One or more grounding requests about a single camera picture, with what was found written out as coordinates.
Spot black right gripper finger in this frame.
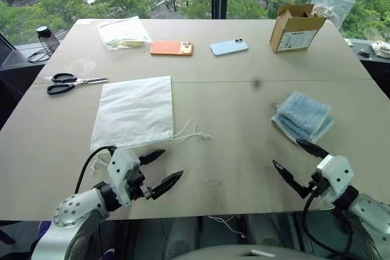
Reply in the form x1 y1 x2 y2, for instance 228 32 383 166
272 159 312 200
296 138 332 161

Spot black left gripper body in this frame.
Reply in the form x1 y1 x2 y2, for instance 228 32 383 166
127 164 154 203

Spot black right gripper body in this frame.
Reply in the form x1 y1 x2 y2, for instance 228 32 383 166
307 172 330 197

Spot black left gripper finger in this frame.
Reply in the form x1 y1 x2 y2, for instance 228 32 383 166
139 149 166 166
151 170 185 201

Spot folded light blue towel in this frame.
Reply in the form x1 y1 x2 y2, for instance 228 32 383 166
271 90 336 146

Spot clear bag with yellow papers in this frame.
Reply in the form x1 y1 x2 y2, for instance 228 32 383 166
97 15 154 51

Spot clear zip bag with contents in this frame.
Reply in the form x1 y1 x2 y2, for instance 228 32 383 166
310 0 357 30

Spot loose white thread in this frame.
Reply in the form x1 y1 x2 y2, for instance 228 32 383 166
208 214 245 237

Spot grey robot torso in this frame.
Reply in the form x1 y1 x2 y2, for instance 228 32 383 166
179 242 306 260

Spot purple fabric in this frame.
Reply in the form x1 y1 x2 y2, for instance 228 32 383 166
29 220 52 244

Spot orange smartphone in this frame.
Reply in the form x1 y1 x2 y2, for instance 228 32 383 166
149 40 194 58

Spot open cardboard box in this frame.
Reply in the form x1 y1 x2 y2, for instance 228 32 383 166
269 3 328 55

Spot crumpled white cloth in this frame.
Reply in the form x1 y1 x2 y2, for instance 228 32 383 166
369 40 390 59

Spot light blue smartphone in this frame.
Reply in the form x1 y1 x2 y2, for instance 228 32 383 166
209 37 249 57

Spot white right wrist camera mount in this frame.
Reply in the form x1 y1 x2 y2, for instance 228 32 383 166
316 153 353 205

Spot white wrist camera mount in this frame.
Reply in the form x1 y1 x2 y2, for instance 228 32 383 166
316 153 353 205
107 147 142 206

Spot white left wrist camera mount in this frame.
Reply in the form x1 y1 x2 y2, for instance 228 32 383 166
107 147 142 206

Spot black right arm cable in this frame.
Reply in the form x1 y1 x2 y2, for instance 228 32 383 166
301 191 356 256

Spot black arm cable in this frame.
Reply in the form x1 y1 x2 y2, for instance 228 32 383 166
74 145 118 195
301 191 356 256

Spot white drawstring bag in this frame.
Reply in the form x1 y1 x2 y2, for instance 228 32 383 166
90 75 213 178

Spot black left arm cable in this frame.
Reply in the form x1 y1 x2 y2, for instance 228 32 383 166
74 145 118 195

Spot black handled scissors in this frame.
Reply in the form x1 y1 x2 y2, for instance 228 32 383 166
46 72 110 96

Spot black wire stand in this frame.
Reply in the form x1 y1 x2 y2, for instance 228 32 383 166
26 35 52 64

